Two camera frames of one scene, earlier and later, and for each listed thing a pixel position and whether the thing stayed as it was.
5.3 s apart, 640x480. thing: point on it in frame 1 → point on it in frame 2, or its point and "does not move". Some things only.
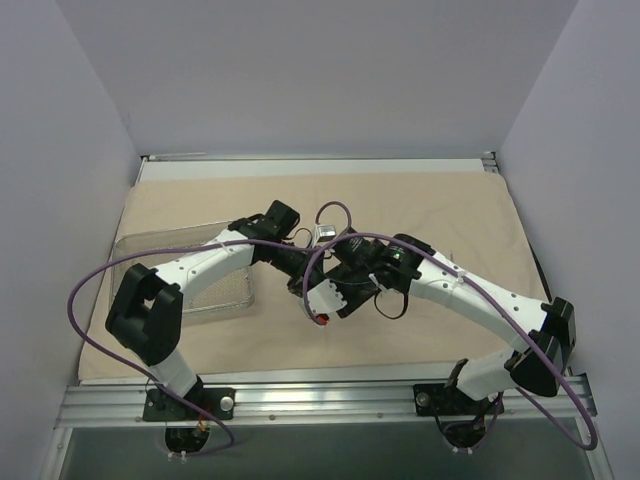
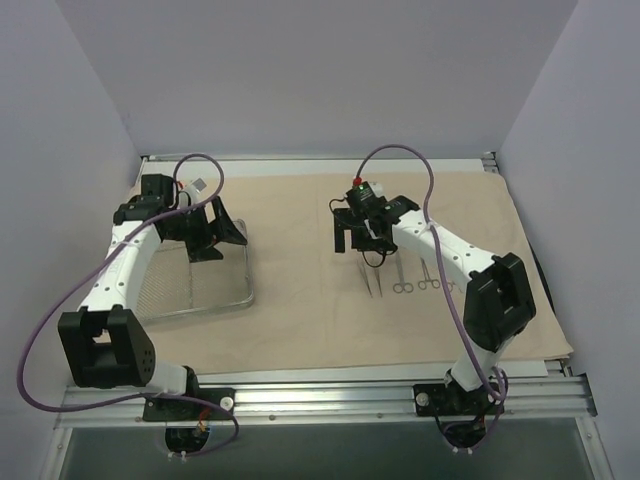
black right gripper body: (345, 275) → (347, 226)
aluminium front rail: (117, 403) does not move
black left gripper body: (302, 280) → (206, 230)
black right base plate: (439, 399) does not move
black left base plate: (161, 405) does not move
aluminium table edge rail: (489, 162) does not move
